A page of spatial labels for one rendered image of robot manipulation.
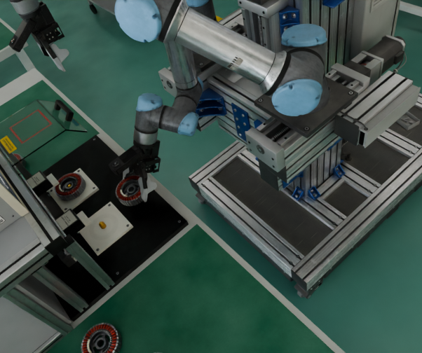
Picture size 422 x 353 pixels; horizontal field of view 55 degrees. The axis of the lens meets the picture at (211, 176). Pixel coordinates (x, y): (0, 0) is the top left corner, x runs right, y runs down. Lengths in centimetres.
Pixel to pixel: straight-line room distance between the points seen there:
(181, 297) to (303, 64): 75
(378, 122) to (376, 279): 96
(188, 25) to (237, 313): 79
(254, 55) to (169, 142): 178
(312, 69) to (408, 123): 141
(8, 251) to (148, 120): 53
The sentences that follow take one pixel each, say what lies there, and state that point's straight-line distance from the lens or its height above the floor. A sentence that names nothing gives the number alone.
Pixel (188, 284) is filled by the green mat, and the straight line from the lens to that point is 129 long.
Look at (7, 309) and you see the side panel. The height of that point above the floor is 100.
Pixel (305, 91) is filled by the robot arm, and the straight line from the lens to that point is 100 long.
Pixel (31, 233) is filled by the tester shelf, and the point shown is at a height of 111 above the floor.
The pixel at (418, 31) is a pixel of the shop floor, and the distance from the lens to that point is 342.
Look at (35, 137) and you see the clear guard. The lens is 145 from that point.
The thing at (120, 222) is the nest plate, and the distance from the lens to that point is 144.
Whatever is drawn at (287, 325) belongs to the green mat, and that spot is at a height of 75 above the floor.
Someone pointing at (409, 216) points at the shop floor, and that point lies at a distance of 229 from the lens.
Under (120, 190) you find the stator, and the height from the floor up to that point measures 86.
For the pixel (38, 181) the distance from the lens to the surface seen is 152.
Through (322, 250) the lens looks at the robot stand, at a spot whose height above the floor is 23.
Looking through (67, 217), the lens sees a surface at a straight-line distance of 136.
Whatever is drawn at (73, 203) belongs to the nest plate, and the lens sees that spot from 158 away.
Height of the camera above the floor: 190
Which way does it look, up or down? 51 degrees down
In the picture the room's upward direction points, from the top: 18 degrees counter-clockwise
